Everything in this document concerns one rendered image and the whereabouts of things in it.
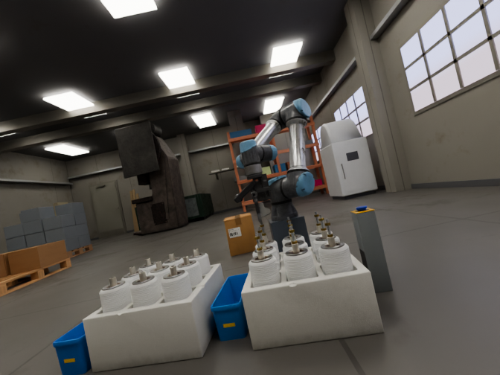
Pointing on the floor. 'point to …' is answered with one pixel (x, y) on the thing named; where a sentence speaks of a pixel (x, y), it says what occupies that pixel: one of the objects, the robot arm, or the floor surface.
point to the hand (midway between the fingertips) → (259, 221)
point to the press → (152, 177)
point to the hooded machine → (346, 161)
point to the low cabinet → (195, 207)
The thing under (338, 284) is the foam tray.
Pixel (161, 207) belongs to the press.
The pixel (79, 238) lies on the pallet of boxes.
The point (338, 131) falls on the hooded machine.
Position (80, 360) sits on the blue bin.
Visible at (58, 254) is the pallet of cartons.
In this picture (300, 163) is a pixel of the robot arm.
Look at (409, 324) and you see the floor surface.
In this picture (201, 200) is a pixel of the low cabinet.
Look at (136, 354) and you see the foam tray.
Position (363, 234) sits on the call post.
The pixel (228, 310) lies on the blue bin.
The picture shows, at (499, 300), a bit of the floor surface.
